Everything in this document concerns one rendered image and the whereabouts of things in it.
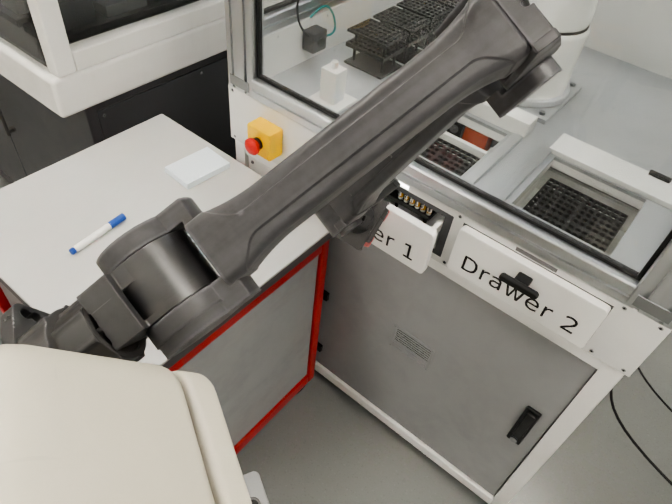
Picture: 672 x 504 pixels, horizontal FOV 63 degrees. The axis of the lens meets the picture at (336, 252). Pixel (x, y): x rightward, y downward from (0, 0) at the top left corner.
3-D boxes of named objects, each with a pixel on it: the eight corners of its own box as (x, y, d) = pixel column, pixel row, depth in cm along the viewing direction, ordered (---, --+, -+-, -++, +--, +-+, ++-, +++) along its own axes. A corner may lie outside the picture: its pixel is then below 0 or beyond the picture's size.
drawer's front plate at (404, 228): (421, 275, 108) (433, 235, 100) (310, 205, 119) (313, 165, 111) (426, 270, 109) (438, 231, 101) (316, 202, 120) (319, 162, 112)
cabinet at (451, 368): (498, 527, 155) (636, 383, 97) (242, 325, 194) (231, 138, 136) (610, 326, 210) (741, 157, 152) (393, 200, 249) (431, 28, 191)
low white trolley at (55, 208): (176, 536, 146) (122, 395, 91) (44, 395, 170) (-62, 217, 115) (317, 390, 179) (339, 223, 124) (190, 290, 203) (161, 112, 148)
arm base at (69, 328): (-1, 310, 48) (5, 432, 40) (64, 254, 46) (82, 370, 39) (82, 338, 54) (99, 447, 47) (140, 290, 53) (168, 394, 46)
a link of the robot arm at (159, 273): (62, 308, 44) (102, 362, 44) (154, 231, 42) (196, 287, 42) (123, 292, 53) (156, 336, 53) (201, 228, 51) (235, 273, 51)
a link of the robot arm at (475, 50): (530, -94, 41) (614, 12, 40) (492, -10, 54) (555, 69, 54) (76, 269, 44) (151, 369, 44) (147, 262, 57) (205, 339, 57)
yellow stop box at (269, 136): (267, 164, 124) (267, 137, 119) (245, 150, 127) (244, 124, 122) (282, 154, 127) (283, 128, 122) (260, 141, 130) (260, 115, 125)
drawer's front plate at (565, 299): (581, 349, 99) (609, 312, 91) (445, 267, 110) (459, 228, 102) (585, 343, 100) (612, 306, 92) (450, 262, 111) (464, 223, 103)
